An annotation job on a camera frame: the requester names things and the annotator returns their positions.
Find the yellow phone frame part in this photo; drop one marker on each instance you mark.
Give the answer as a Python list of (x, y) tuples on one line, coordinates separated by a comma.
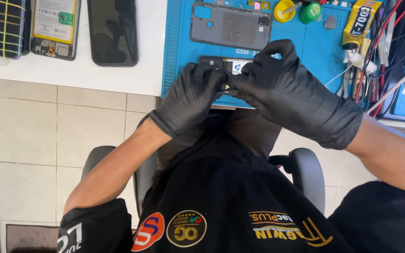
[(259, 4)]

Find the black phone with battery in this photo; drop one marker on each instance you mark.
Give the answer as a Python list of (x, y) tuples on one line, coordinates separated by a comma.
[(236, 65)]

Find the black phone with dark screen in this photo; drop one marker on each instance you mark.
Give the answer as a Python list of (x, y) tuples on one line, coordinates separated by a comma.
[(113, 33)]

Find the grey phone back cover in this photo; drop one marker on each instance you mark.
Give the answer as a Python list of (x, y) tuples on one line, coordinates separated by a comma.
[(223, 24)]

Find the grey office chair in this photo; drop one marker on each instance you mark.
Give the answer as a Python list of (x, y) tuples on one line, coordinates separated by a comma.
[(308, 172)]

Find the opened phone with yellow-edged battery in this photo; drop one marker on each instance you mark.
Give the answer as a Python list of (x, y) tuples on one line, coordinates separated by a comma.
[(55, 24)]

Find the blue silicone repair mat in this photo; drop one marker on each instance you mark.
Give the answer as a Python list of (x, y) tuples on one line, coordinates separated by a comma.
[(315, 59)]

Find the group of small screws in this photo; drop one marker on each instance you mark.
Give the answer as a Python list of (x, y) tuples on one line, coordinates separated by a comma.
[(237, 33)]

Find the green round container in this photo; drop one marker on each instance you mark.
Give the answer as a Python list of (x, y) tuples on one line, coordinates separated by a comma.
[(309, 12)]

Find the person's black printed shirt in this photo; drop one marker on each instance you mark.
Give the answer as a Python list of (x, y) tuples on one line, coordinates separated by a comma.
[(230, 210)]

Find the yellow round container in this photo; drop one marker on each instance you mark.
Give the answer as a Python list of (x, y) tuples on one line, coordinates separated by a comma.
[(284, 14)]

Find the person's dark trousers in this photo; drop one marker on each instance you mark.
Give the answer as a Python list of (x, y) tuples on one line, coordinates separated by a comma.
[(244, 130)]

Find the metal tweezers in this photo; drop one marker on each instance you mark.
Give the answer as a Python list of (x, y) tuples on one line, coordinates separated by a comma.
[(292, 7)]

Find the yellow black glue tube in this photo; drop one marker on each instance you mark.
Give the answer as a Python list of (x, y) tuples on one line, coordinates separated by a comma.
[(360, 21)]

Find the person's left hand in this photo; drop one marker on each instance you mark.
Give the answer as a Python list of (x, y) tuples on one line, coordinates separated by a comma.
[(183, 102)]

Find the person's right hand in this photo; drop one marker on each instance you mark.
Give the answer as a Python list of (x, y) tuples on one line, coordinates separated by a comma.
[(293, 102)]

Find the grey triangular opening pick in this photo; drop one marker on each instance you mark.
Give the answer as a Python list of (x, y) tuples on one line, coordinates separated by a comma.
[(330, 21)]

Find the dark floor mat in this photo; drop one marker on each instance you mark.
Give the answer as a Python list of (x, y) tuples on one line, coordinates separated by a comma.
[(30, 239)]

